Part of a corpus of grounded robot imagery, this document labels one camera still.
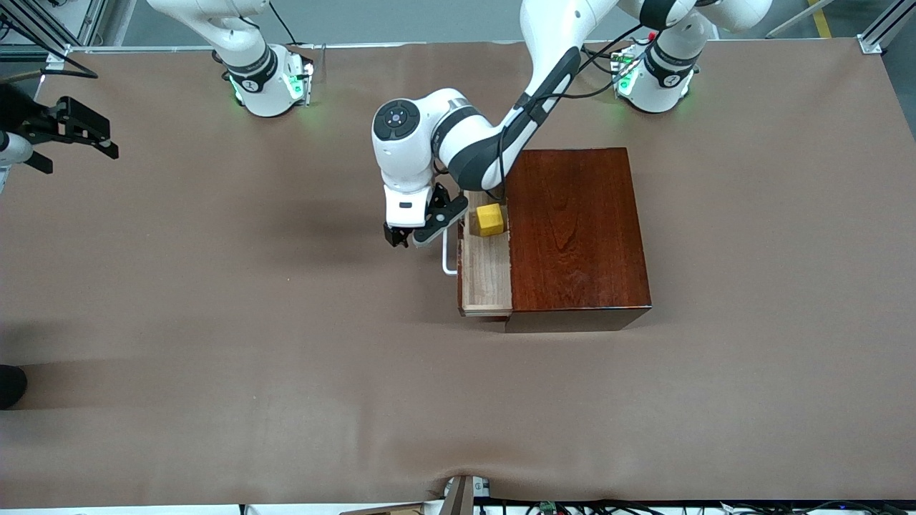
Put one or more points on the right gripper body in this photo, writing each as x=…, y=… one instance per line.
x=21, y=114

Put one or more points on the yellow cube block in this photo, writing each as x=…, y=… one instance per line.
x=489, y=220

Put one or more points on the light wooden drawer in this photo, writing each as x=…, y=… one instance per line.
x=488, y=279

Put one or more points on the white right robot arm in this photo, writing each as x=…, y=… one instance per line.
x=272, y=100

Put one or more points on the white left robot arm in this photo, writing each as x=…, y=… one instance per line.
x=408, y=168

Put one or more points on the brown table cover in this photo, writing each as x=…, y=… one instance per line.
x=358, y=393

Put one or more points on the dark brown wooden cabinet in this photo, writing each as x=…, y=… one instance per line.
x=580, y=229

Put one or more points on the black round object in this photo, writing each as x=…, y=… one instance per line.
x=11, y=386

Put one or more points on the yellow floor tape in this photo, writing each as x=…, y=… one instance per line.
x=821, y=18

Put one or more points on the aluminium frame profile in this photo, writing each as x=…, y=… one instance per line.
x=43, y=32
x=884, y=28

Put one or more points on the grey metal bracket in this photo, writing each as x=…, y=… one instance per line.
x=458, y=495

